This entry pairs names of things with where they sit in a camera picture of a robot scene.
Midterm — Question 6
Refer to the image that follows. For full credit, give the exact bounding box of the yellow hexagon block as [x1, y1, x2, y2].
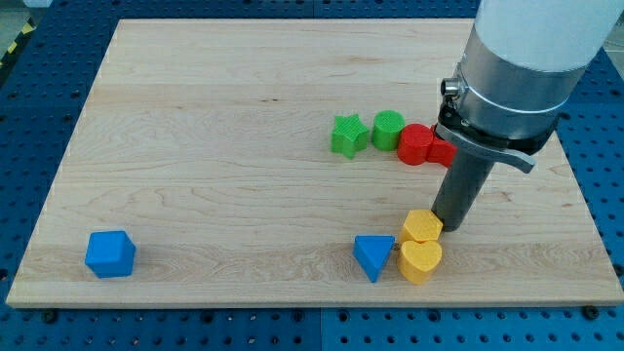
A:
[399, 210, 444, 244]

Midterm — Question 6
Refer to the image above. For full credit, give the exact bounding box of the red block behind tool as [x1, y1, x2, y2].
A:
[426, 125, 457, 168]

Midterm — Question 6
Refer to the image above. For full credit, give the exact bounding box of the blue triangle block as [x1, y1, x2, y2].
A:
[353, 235, 395, 283]

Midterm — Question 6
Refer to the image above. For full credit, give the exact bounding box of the light wooden board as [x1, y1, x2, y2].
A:
[7, 19, 623, 309]

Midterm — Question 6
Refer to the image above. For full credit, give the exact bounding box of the red cylinder block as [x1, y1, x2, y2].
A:
[397, 124, 434, 166]

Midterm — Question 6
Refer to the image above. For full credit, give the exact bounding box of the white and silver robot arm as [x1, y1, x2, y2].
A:
[436, 0, 623, 173]

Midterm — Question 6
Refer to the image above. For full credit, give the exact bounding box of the yellow heart block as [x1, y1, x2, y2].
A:
[397, 241, 443, 285]

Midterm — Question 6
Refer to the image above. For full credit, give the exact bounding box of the green star block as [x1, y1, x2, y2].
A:
[330, 114, 370, 159]

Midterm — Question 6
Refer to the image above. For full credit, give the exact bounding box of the green cylinder block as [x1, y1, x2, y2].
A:
[371, 110, 405, 151]

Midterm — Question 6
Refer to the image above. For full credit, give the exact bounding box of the blue cube block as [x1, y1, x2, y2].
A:
[85, 230, 136, 279]

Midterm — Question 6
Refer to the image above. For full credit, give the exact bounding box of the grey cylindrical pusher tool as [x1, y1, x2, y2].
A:
[431, 150, 493, 232]

